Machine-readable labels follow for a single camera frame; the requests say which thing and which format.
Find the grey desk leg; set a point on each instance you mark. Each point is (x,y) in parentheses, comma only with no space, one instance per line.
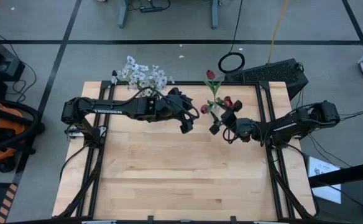
(215,15)
(123,15)

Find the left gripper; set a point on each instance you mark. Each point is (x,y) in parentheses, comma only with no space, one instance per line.
(169,107)

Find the red artificial tulip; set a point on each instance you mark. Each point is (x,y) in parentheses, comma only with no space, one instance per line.
(204,109)
(211,74)

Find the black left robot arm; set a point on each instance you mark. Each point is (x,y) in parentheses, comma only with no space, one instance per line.
(119,109)

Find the orange and black vacuum cleaner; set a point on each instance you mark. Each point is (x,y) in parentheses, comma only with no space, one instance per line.
(4,124)

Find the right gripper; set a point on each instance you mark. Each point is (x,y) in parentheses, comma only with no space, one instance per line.
(245,130)

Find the clear glass vase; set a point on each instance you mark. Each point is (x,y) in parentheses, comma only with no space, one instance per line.
(213,109)

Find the white paper sheet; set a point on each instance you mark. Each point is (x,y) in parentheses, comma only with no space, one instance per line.
(318,166)

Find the black power strip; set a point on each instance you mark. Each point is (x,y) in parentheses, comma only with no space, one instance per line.
(150,10)

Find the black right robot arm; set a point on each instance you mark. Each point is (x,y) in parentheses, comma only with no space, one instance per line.
(293,126)

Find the silver mounting bracket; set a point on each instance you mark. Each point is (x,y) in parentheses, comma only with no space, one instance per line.
(72,132)

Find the black metal table frame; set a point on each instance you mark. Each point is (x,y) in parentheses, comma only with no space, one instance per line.
(181,83)

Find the black metal beam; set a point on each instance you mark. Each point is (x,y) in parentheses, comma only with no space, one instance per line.
(349,174)

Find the green stem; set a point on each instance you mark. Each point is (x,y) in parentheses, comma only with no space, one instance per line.
(228,102)

